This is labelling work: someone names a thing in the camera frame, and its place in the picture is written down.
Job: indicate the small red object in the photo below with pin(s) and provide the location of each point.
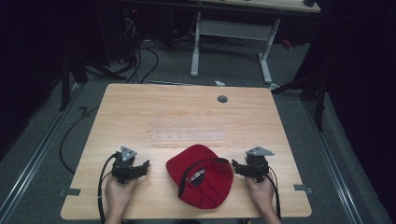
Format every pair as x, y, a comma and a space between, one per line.
287, 44

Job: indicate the red baseball cap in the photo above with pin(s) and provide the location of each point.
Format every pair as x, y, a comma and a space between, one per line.
202, 177

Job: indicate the desk with white legs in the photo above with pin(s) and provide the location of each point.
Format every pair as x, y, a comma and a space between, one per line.
236, 29

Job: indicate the grey tape piece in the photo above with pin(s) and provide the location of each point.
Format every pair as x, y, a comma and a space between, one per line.
70, 192
302, 188

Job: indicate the black metal stand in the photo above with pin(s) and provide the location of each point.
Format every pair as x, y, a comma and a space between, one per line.
317, 93
66, 81

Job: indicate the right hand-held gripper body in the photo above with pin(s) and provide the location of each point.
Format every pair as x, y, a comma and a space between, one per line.
257, 166

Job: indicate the person's right hand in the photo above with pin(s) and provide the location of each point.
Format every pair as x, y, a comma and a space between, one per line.
263, 194

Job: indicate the white paper scrap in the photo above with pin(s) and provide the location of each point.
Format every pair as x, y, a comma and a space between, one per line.
219, 83

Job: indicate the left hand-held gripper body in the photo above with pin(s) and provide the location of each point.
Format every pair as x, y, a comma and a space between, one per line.
124, 168

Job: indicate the metal floor rail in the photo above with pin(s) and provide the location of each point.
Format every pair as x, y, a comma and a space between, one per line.
333, 161
34, 157

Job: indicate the person's left hand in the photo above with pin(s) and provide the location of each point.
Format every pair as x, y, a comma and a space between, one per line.
120, 193

